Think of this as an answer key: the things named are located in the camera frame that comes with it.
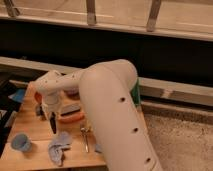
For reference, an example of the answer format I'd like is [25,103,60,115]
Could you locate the blue cup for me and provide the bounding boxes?
[11,133,31,152]

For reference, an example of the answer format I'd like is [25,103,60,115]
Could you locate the orange bowl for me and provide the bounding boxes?
[34,92,42,103]

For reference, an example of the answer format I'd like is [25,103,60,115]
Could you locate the metal fork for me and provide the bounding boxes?
[80,125,89,153]

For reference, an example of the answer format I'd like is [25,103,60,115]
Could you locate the grey eraser block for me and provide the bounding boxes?
[61,104,81,116]

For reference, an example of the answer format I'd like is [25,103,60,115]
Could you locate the purple bowl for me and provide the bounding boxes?
[65,88,79,99]

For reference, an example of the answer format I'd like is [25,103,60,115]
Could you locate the blue-grey cloth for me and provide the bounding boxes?
[48,131,72,166]

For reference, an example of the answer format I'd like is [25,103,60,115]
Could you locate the black handled brush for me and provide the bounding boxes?
[35,103,58,136]

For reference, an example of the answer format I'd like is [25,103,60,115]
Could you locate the blue sponge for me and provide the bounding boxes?
[95,144,102,154]

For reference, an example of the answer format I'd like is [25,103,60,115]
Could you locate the green plastic tray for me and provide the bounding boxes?
[131,81,141,106]

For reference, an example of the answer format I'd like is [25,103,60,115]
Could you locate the blue object left edge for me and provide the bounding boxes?
[9,89,26,103]

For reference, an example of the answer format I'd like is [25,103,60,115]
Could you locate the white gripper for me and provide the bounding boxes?
[41,95,61,120]

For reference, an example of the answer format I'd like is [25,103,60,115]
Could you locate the orange carrot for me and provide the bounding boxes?
[59,112,84,124]

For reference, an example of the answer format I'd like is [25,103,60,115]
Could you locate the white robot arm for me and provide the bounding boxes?
[34,59,163,171]

